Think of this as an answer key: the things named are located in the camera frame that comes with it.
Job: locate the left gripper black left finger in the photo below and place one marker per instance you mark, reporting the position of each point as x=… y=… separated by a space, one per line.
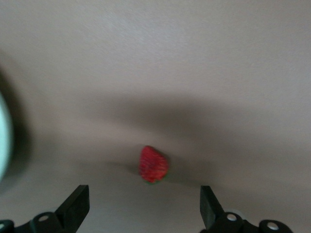
x=63 y=218

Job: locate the pale green round plate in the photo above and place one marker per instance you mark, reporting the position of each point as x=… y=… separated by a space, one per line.
x=5 y=145

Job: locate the red strawberry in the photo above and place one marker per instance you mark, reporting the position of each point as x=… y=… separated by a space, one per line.
x=153 y=165

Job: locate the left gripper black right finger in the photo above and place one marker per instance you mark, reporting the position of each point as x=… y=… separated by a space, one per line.
x=218 y=221

